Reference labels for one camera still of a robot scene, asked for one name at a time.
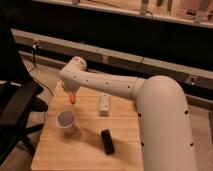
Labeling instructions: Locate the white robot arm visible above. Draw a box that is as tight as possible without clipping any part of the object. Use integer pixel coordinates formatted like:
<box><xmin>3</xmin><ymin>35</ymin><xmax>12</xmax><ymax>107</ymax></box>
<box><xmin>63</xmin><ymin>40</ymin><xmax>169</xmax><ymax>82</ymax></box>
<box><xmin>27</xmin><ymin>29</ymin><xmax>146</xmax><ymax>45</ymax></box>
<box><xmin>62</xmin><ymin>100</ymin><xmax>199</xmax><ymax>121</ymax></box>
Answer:
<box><xmin>60</xmin><ymin>56</ymin><xmax>198</xmax><ymax>171</ymax></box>

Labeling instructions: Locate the black remote control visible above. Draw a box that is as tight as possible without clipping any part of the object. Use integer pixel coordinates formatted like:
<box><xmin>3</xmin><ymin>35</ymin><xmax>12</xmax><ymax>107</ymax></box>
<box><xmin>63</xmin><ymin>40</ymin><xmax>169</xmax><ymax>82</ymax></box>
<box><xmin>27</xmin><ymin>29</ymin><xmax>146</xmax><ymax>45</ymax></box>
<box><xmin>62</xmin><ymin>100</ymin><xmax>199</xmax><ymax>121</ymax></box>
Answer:
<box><xmin>101</xmin><ymin>129</ymin><xmax>115</xmax><ymax>155</ymax></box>

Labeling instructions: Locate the black office chair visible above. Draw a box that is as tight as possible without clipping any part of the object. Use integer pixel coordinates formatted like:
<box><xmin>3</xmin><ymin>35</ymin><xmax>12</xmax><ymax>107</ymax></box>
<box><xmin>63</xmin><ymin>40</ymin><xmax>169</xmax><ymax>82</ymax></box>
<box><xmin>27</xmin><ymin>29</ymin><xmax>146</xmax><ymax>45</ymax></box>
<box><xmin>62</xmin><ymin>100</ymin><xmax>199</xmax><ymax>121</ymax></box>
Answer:
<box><xmin>0</xmin><ymin>19</ymin><xmax>48</xmax><ymax>165</ymax></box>

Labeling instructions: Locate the black cable on floor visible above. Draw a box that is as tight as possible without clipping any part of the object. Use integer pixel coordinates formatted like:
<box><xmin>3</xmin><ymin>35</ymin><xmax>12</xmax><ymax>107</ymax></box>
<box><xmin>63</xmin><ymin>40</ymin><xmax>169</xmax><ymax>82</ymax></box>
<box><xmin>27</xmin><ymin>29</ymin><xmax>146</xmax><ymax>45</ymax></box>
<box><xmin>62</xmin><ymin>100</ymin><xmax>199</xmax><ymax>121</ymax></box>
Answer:
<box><xmin>30</xmin><ymin>39</ymin><xmax>55</xmax><ymax>98</ymax></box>

